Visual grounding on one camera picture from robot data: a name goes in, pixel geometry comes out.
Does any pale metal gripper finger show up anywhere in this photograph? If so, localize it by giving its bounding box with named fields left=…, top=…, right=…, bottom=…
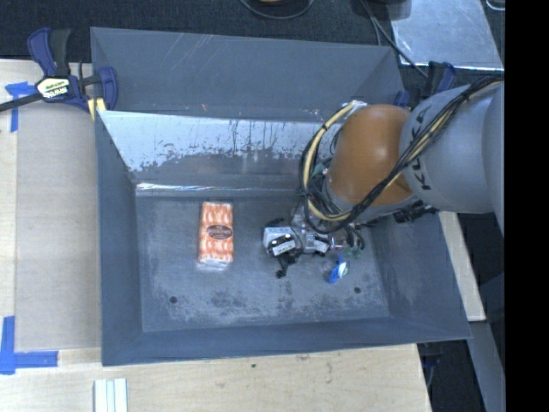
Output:
left=268, top=238, right=302, bottom=258
left=262, top=225, right=298, bottom=245

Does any blue and clear small object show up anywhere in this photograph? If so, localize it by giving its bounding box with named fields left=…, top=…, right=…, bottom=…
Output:
left=323, top=253, right=352, bottom=284

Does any orange and white packet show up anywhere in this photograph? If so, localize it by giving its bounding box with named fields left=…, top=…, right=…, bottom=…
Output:
left=196, top=200, right=237, bottom=273

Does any grey metal bin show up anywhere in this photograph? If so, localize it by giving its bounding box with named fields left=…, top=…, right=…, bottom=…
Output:
left=89, top=26, right=474, bottom=367

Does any pale wood board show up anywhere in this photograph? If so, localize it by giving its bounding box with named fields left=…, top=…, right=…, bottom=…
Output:
left=14, top=100, right=103, bottom=353

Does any black cylinder on white bracket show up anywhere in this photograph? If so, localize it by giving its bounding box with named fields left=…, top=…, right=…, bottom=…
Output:
left=392, top=203, right=440, bottom=225

